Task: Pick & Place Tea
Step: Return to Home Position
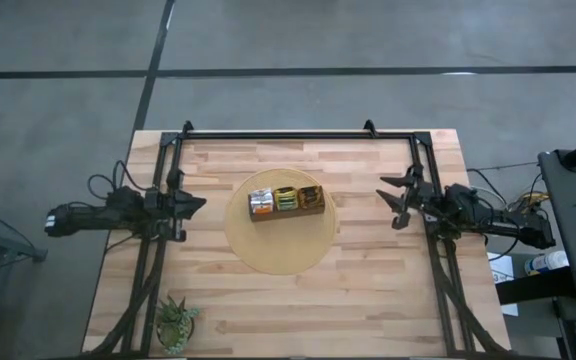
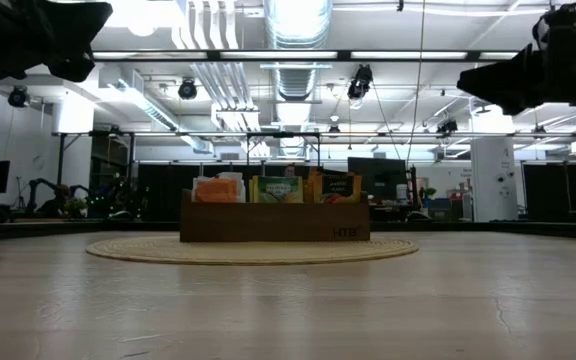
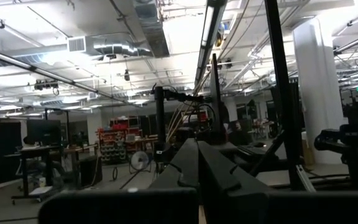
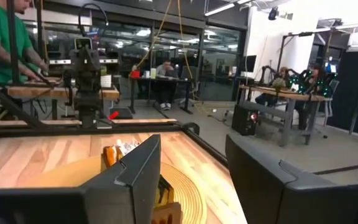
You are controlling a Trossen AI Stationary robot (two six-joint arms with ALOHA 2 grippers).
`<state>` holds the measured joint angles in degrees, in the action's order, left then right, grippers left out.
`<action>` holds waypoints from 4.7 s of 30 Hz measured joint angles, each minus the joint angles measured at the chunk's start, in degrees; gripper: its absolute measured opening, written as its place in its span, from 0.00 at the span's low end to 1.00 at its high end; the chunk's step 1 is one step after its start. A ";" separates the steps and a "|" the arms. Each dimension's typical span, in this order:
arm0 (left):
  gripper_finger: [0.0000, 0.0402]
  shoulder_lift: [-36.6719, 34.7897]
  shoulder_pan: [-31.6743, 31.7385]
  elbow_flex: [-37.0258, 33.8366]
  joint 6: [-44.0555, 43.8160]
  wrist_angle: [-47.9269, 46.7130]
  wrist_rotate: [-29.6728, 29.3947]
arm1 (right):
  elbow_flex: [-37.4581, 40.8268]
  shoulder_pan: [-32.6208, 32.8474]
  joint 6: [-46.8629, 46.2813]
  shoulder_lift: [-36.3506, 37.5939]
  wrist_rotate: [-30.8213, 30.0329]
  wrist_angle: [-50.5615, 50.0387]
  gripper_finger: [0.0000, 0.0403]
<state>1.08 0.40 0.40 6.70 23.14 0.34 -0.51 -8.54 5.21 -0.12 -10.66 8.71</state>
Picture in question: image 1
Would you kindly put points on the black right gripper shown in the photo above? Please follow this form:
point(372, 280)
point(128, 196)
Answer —
point(423, 200)

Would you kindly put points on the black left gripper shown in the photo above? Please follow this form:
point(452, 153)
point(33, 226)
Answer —
point(163, 207)

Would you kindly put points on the orange white tea packet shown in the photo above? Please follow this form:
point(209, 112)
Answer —
point(261, 196)
point(263, 207)

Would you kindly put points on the yellow tea packet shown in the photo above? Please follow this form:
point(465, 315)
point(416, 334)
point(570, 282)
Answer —
point(286, 204)
point(285, 192)

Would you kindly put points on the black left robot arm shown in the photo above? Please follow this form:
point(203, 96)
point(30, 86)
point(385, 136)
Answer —
point(93, 217)

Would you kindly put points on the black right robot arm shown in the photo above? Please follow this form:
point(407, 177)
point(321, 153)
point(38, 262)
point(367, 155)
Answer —
point(508, 222)

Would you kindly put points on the brown wooden tea box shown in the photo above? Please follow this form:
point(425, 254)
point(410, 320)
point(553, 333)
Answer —
point(288, 216)

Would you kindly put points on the round woven straw placemat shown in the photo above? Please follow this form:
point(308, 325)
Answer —
point(278, 250)

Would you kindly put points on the small potted green plant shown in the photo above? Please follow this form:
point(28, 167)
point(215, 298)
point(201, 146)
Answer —
point(174, 325)

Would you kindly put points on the white paper sheet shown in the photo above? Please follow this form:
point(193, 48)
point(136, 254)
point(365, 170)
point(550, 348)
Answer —
point(500, 265)

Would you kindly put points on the black bar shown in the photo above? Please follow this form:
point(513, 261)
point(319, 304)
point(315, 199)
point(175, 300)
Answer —
point(533, 287)

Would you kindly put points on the white plastic bottle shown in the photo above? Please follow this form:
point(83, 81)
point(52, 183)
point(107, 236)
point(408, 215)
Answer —
point(550, 261)

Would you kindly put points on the black aluminium rig frame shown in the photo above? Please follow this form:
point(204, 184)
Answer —
point(293, 135)

